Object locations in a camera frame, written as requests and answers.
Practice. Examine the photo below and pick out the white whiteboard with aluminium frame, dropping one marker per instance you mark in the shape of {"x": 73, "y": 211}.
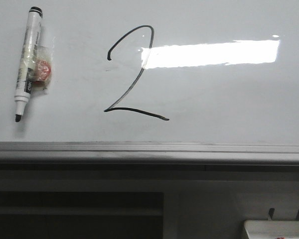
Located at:
{"x": 156, "y": 81}

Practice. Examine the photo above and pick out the white black whiteboard marker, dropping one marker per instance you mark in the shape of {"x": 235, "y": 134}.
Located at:
{"x": 35, "y": 69}

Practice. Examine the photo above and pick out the white plastic marker tray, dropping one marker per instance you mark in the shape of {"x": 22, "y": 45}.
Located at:
{"x": 271, "y": 229}

